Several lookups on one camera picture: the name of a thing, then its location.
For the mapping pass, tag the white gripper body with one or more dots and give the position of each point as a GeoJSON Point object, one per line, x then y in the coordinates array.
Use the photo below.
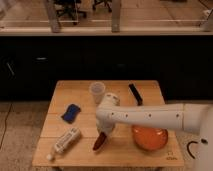
{"type": "Point", "coordinates": [105, 127]}

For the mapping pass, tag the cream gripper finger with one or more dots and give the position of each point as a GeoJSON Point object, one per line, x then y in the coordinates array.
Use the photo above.
{"type": "Point", "coordinates": [108, 139]}

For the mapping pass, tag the dark red dried pepper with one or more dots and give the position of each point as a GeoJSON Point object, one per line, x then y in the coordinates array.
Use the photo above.
{"type": "Point", "coordinates": [100, 140]}

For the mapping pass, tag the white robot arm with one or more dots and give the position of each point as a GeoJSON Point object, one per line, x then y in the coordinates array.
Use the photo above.
{"type": "Point", "coordinates": [191, 118]}

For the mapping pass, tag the orange ceramic bowl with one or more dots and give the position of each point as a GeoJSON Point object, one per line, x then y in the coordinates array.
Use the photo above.
{"type": "Point", "coordinates": [149, 139]}

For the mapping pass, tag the blue sponge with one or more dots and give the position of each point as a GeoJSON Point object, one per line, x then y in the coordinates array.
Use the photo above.
{"type": "Point", "coordinates": [71, 113]}

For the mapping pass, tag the white tube bottle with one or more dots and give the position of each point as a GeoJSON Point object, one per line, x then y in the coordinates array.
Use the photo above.
{"type": "Point", "coordinates": [64, 142]}

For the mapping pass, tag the clear plastic cup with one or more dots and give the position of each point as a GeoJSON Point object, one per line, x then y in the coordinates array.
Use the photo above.
{"type": "Point", "coordinates": [97, 90]}

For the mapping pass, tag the wooden table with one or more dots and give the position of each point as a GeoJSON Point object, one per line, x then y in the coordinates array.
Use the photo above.
{"type": "Point", "coordinates": [121, 152]}

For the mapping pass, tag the black rectangular bar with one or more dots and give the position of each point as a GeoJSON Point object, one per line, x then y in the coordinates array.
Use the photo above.
{"type": "Point", "coordinates": [136, 94]}

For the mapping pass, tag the black cabinet front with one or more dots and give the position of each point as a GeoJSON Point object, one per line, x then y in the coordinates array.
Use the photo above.
{"type": "Point", "coordinates": [30, 66]}

